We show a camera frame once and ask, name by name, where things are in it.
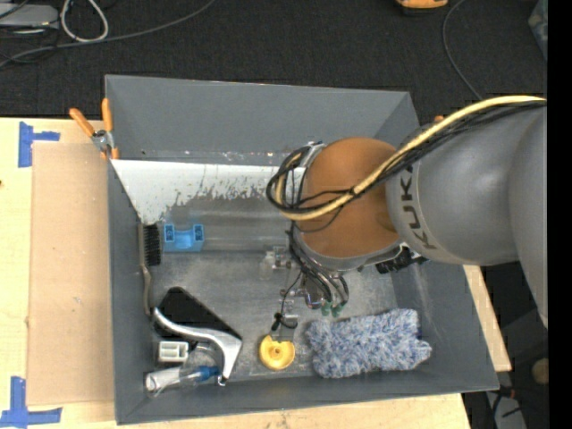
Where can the silver metal lever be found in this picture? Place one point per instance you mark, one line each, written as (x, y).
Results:
(223, 344)

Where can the grey metal bin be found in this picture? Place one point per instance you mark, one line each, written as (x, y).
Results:
(250, 119)

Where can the blue and white fluffy cloth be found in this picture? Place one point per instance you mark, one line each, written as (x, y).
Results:
(366, 344)

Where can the black triangular flat piece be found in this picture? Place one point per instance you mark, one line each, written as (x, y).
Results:
(187, 311)

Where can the small white plastic connector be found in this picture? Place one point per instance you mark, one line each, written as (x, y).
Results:
(173, 351)

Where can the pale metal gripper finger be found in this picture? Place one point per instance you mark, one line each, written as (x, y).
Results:
(277, 259)
(290, 321)

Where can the black cylinder on white bracket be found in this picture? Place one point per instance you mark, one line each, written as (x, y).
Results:
(395, 262)

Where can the blue plastic bracket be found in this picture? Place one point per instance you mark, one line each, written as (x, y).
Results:
(183, 241)

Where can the brown cardboard board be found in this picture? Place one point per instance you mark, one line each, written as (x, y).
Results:
(67, 262)

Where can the yellow plastic disc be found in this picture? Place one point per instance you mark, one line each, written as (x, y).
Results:
(277, 353)

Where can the clear plastic tube blue tip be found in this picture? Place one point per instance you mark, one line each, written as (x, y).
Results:
(172, 379)

